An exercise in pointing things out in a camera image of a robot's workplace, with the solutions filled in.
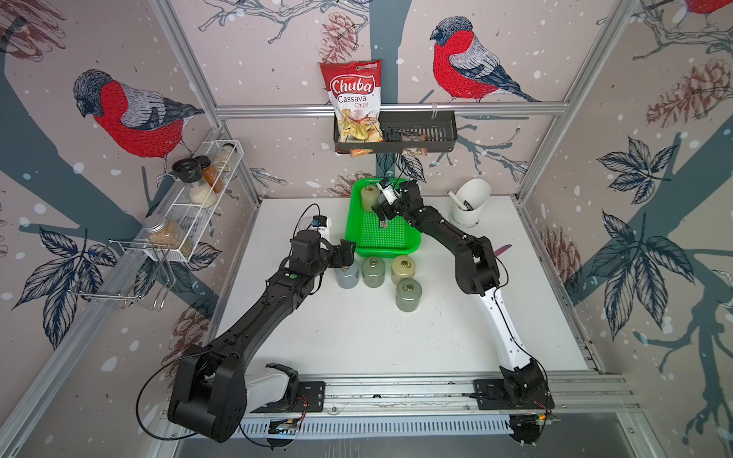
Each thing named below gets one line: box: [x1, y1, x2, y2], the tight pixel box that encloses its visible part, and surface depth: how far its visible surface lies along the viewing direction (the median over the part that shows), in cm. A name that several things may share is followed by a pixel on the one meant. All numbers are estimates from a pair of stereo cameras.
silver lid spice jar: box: [143, 218, 185, 250], surface depth 62 cm
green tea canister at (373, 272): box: [360, 256, 386, 289], surface depth 92 cm
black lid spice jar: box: [171, 157, 218, 209], surface depth 73 cm
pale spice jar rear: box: [214, 143, 238, 173], surface depth 87 cm
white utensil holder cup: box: [448, 178, 492, 229], surface depth 109 cm
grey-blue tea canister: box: [334, 259, 360, 290], surface depth 92 cm
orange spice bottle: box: [194, 154, 225, 194], surface depth 78 cm
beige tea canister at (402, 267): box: [391, 254, 416, 286], surface depth 92 cm
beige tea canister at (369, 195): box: [360, 185, 380, 213], surface depth 113 cm
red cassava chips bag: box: [318, 59, 383, 158], surface depth 85 cm
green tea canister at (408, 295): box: [395, 277, 423, 313], surface depth 87 cm
